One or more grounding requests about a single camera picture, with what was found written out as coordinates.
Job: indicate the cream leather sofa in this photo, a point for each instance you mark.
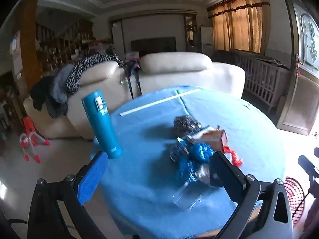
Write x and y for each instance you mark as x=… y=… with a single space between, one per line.
x=174 y=67

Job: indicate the white baby crib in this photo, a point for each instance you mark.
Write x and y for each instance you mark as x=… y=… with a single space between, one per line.
x=261 y=79

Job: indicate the wooden door with glass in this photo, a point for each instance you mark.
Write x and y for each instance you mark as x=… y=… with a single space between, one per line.
x=299 y=97

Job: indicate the blue plastic bag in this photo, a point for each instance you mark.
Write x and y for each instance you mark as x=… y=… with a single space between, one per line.
x=187 y=170
x=201 y=151

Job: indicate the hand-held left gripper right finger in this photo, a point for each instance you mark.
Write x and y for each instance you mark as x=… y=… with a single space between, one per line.
x=224 y=174

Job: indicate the wooden staircase railing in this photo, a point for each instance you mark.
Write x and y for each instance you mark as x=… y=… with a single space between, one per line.
x=62 y=47

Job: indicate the red white toy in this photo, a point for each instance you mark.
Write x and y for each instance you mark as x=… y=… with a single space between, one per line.
x=30 y=129

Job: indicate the yellow curtains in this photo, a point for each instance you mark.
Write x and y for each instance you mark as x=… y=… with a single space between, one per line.
x=239 y=27

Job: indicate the black plastic bag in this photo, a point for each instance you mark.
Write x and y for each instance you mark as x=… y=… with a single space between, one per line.
x=185 y=124

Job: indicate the grey blue garment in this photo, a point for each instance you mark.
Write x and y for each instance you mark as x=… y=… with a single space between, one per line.
x=61 y=84

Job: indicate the blue white patterned wrapper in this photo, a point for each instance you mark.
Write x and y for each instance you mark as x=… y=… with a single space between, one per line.
x=178 y=150

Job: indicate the wooden pillar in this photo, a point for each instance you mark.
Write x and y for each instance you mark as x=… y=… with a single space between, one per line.
x=28 y=42

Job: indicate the black white patterned garment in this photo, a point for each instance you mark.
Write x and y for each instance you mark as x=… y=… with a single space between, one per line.
x=82 y=72

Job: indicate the white standing air conditioner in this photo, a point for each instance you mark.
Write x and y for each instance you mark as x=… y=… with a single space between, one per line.
x=206 y=39

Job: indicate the red plastic mesh basket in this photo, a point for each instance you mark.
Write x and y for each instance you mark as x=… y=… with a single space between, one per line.
x=295 y=194

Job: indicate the red door tassel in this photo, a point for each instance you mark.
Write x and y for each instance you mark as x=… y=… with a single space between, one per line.
x=297 y=67

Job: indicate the medicine box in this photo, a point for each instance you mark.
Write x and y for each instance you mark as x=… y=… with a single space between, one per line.
x=211 y=138

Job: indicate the dark garment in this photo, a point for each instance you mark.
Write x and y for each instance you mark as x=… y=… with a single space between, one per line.
x=39 y=92

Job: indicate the blue tablecloth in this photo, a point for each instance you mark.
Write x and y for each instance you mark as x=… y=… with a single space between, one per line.
x=149 y=154

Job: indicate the person's magenta clothing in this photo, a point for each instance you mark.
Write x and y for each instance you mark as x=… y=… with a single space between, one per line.
x=312 y=219

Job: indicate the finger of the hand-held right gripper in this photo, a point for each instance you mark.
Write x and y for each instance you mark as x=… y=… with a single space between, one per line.
x=316 y=151
x=310 y=165

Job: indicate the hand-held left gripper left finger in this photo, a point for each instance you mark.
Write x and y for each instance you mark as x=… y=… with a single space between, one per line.
x=92 y=176

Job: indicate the blue insulated bottle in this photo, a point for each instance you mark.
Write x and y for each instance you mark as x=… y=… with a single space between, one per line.
x=102 y=124

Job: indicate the black television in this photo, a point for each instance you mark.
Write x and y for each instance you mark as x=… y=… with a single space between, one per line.
x=154 y=44

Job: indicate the white thin stick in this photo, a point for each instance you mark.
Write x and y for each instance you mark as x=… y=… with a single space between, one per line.
x=159 y=102

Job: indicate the red plastic bag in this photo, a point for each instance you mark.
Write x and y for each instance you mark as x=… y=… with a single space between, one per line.
x=233 y=155

